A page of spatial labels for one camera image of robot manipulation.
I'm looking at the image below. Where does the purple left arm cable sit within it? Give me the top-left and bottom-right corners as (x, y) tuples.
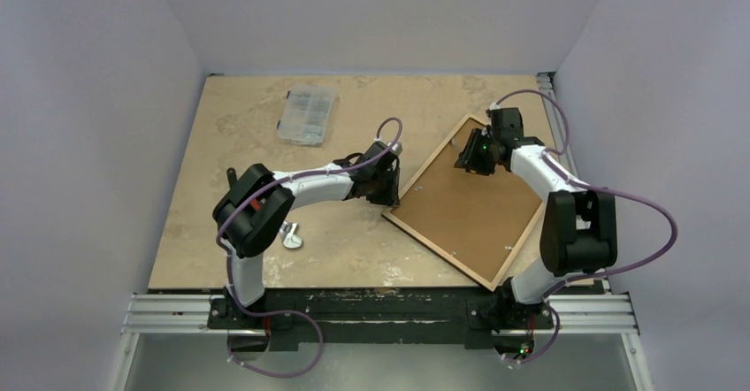
(215, 117), (405, 380)

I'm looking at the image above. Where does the clear plastic screw organizer box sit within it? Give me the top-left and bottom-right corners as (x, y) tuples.
(277, 84), (337, 147)

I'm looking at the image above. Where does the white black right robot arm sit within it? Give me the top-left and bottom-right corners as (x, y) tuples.
(455, 104), (618, 326)

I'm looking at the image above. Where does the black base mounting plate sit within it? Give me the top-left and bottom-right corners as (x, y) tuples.
(207, 287), (555, 359)

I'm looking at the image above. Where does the black wooden picture frame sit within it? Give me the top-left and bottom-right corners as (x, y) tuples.
(382, 114), (544, 291)

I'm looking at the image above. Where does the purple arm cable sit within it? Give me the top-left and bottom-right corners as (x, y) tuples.
(489, 89), (679, 366)
(215, 117), (405, 380)

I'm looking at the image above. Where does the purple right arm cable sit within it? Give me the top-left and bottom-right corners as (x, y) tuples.
(489, 89), (679, 366)

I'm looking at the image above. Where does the red handled adjustable wrench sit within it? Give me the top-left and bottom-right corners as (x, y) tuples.
(279, 221), (303, 249)

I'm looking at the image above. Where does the aluminium rail right side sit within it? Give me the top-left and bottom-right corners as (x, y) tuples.
(535, 73), (608, 296)

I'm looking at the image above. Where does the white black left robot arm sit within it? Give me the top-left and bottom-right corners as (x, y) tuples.
(212, 139), (402, 328)

